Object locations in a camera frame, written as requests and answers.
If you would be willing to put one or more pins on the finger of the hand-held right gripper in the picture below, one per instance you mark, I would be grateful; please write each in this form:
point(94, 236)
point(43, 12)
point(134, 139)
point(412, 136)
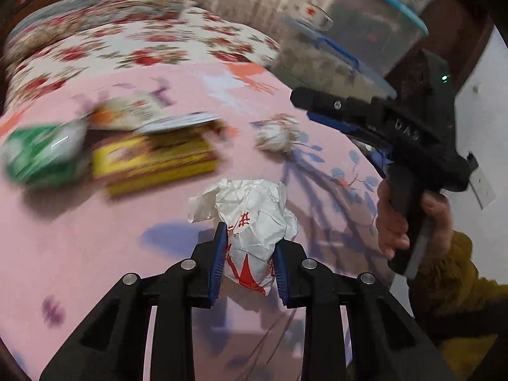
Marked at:
point(377, 154)
point(333, 105)

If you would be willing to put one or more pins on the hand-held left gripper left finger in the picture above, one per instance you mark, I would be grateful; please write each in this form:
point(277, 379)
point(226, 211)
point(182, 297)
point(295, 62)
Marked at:
point(220, 262)

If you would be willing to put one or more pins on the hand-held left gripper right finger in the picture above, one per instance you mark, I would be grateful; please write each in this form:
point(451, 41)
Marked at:
point(279, 270)

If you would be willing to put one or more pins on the white red paper wrapper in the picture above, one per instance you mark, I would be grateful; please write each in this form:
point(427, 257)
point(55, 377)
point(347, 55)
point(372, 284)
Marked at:
point(250, 222)

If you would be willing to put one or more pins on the person's right forearm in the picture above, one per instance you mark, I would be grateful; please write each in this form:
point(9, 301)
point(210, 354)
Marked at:
point(456, 293)

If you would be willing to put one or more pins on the person's right hand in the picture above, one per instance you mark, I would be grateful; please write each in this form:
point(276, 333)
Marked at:
point(391, 230)

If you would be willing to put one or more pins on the crumpled white paper ball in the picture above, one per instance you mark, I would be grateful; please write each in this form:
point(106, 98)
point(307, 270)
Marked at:
point(278, 134)

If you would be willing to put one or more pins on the white enamel mug red star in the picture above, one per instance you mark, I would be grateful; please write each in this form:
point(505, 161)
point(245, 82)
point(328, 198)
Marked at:
point(317, 18)

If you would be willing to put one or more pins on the yellow cardboard box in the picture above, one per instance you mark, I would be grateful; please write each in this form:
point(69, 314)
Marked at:
point(158, 158)

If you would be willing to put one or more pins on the crushed white blue carton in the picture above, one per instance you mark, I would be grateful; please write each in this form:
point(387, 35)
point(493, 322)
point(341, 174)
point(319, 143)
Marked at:
point(135, 109)

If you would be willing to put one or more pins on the bed with floral sheet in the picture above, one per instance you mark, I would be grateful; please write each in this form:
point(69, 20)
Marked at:
point(139, 47)

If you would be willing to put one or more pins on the crushed green drink can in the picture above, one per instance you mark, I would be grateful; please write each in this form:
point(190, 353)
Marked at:
point(39, 154)

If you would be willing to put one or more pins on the folded floral quilt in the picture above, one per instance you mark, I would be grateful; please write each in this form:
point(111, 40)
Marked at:
point(79, 12)

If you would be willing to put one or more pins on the white wall socket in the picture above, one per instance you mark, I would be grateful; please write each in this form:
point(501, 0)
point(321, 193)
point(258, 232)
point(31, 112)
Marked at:
point(482, 184)

